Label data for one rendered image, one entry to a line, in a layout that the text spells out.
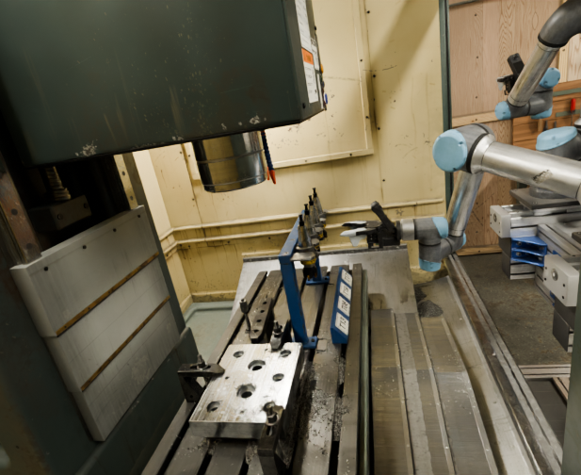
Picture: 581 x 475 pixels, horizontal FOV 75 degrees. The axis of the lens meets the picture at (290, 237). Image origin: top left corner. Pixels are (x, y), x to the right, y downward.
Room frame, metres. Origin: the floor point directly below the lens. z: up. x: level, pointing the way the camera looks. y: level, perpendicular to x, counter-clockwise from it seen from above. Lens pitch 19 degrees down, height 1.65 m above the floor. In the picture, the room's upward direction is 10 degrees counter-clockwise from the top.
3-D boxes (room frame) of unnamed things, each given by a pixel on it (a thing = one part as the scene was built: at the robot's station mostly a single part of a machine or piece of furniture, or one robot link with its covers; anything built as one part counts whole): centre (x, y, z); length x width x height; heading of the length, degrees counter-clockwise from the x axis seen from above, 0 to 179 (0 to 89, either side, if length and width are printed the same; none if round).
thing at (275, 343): (0.99, 0.09, 0.97); 0.13 x 0.03 x 0.15; 166
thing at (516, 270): (1.31, -1.01, 0.89); 0.36 x 0.10 x 0.09; 77
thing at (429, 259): (1.23, -0.49, 1.06); 0.11 x 0.08 x 0.11; 124
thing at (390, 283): (1.53, -0.06, 0.75); 0.89 x 0.70 x 0.26; 76
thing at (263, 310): (1.17, 0.15, 0.93); 0.26 x 0.05 x 0.06; 171
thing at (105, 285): (1.02, 0.53, 1.16); 0.48 x 0.05 x 0.51; 166
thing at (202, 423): (0.83, 0.17, 0.96); 0.29 x 0.23 x 0.05; 166
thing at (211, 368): (0.88, 0.31, 0.97); 0.13 x 0.03 x 0.15; 76
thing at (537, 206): (1.32, -1.01, 1.13); 0.36 x 0.22 x 0.06; 77
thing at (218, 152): (0.91, 0.10, 1.55); 0.16 x 0.16 x 0.12
